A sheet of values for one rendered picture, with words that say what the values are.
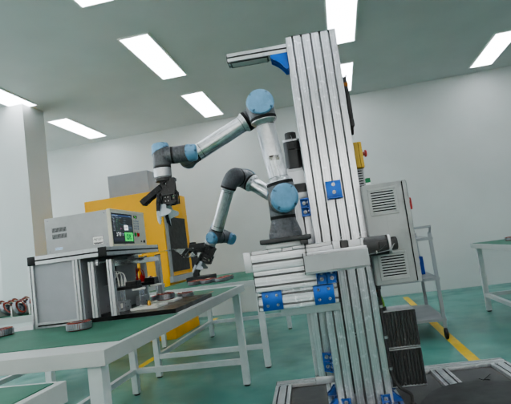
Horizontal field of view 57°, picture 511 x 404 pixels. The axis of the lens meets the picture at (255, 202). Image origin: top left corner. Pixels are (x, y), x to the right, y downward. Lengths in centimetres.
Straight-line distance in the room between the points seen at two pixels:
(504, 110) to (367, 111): 206
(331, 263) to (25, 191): 526
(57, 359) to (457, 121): 722
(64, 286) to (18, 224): 418
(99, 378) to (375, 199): 138
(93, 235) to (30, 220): 400
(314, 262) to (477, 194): 622
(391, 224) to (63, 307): 166
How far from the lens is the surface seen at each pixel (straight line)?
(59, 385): 128
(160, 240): 632
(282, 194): 195
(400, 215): 226
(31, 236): 661
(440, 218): 787
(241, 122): 216
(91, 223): 266
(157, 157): 203
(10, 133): 697
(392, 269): 225
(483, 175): 807
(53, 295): 264
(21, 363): 180
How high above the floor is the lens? 100
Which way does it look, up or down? 6 degrees up
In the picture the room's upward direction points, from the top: 8 degrees counter-clockwise
